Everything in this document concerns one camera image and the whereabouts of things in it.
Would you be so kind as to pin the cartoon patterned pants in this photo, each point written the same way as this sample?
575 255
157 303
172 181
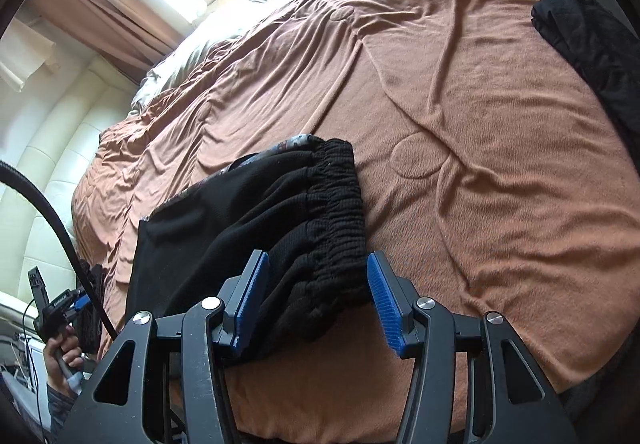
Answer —
295 142

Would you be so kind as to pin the pink curtain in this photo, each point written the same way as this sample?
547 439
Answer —
100 9

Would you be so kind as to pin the black cloth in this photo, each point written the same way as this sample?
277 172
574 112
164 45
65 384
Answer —
590 39

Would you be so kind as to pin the person's left forearm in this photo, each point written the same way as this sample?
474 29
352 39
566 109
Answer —
60 404

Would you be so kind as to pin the brown blanket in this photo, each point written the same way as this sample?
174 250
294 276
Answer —
475 124

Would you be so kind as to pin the black pants with white print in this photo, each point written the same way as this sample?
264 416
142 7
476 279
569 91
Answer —
280 204

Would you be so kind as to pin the person's left hand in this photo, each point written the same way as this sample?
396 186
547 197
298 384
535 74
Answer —
54 364

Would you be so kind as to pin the white hanging cloth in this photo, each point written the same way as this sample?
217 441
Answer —
20 59

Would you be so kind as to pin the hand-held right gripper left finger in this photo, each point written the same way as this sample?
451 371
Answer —
250 304

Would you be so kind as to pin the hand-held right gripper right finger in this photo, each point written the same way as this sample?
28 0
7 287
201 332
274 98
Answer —
386 304

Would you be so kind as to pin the cream leather headboard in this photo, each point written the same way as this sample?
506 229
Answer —
50 164

